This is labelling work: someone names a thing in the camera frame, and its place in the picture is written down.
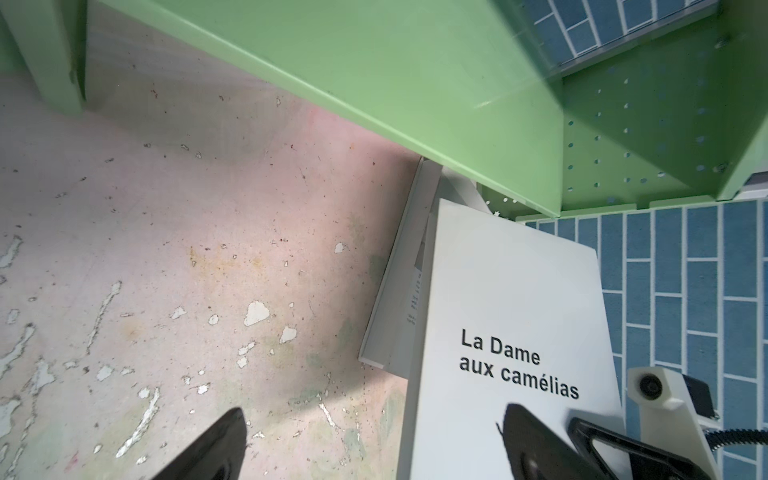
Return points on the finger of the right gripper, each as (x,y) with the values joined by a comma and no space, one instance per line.
(646,462)

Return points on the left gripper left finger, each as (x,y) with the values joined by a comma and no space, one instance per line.
(216,454)

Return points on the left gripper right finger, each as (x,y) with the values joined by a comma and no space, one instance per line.
(535,452)

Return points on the white La Dame aux camelias book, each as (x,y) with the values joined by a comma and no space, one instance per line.
(512,315)

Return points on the white book with barcode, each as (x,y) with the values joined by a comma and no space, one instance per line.
(388,343)

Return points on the green two-tier shelf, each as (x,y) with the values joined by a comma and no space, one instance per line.
(555,108)

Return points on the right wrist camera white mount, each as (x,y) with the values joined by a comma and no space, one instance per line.
(668,420)

